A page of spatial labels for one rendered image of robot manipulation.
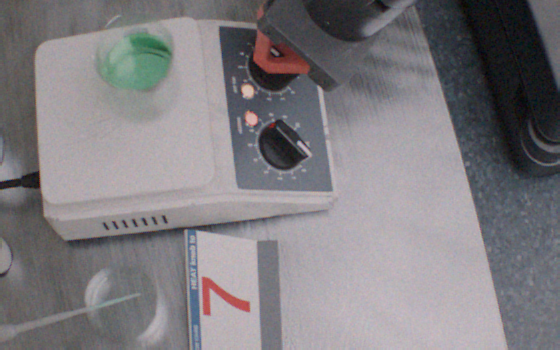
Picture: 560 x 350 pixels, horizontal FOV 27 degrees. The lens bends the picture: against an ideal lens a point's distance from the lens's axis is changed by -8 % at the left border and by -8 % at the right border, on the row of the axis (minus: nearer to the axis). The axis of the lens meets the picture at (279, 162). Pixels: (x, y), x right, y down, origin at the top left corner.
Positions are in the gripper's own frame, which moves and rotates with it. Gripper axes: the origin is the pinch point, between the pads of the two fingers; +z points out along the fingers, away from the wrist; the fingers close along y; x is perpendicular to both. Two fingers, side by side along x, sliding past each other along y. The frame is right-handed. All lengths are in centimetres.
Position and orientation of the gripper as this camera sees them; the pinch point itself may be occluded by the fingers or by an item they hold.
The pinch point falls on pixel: (270, 55)
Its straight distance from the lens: 84.9
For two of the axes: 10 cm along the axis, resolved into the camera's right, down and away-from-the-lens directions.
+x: 7.4, 6.4, 1.9
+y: -4.7, 7.0, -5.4
